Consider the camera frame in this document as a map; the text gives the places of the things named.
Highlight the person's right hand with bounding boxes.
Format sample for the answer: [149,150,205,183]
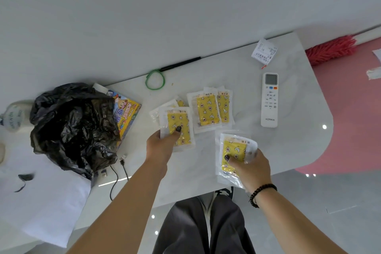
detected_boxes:
[223,148,273,194]

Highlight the person's left hand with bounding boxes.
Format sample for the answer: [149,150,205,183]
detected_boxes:
[145,127,183,177]

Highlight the pile of yellow packets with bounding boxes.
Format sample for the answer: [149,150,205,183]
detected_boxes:
[148,85,234,135]

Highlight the person's left forearm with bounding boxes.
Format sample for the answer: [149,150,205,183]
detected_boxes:
[67,163,169,254]

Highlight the person's right forearm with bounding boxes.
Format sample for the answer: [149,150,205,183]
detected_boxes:
[256,188,349,254]

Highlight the person's right shoe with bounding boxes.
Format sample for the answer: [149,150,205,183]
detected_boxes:
[215,187,235,201]

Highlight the person's grey trousers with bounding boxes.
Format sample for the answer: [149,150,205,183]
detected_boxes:
[152,194,256,254]

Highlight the white side cabinet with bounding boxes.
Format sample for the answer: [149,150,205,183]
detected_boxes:
[0,32,334,248]

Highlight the colourful cartoon print box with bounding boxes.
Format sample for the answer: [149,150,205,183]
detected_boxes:
[107,89,142,142]

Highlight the white remote control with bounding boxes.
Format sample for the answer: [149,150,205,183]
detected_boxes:
[260,73,279,129]

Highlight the black plastic bag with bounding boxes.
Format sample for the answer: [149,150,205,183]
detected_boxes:
[29,83,121,181]

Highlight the thin black rod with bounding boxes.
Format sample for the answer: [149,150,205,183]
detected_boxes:
[159,56,202,72]

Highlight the white paper receipt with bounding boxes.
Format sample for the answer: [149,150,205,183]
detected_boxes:
[251,38,279,65]

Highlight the small black fabric piece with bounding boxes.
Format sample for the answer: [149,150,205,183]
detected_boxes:
[14,173,35,193]

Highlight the red fluffy duster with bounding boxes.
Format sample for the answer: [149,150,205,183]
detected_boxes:
[305,26,381,67]

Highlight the masking tape piece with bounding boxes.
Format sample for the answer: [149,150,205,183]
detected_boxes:
[365,67,381,81]

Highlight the dark bead bracelet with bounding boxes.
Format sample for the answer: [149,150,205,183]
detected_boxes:
[248,184,278,209]

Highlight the black usb cable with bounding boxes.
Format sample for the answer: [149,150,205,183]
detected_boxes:
[109,154,130,201]

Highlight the green rubber ring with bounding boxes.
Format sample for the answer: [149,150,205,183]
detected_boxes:
[145,69,166,90]

